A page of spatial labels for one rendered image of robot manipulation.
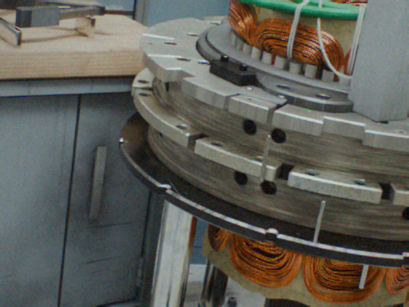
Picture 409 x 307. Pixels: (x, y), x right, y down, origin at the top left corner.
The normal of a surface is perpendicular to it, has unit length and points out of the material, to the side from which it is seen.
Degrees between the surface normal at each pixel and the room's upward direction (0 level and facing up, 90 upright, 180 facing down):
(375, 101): 90
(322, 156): 90
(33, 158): 90
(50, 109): 90
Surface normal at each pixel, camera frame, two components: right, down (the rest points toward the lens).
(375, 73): -0.80, 0.09
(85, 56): 0.54, 0.36
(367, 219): 0.00, 0.34
